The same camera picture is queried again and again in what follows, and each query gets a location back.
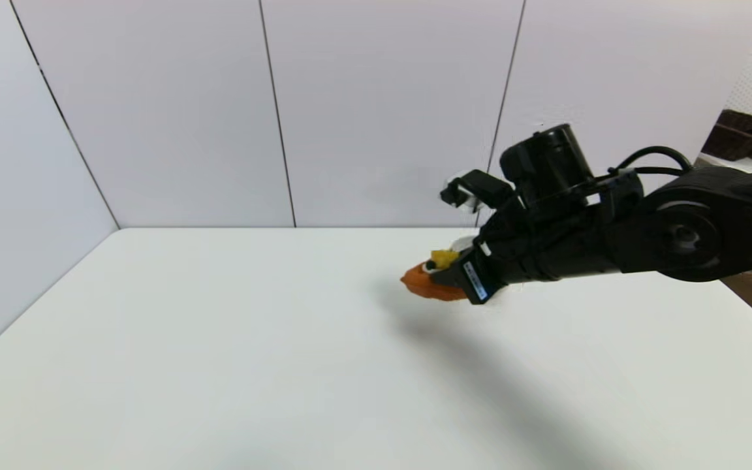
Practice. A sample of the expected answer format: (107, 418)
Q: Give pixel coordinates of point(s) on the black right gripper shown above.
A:
(539, 251)

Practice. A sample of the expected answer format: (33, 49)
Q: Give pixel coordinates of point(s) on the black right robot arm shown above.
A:
(696, 228)

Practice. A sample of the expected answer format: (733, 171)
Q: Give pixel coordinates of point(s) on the dark brown wicker basket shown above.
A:
(738, 134)

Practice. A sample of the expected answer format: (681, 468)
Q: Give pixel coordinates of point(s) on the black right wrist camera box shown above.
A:
(477, 188)

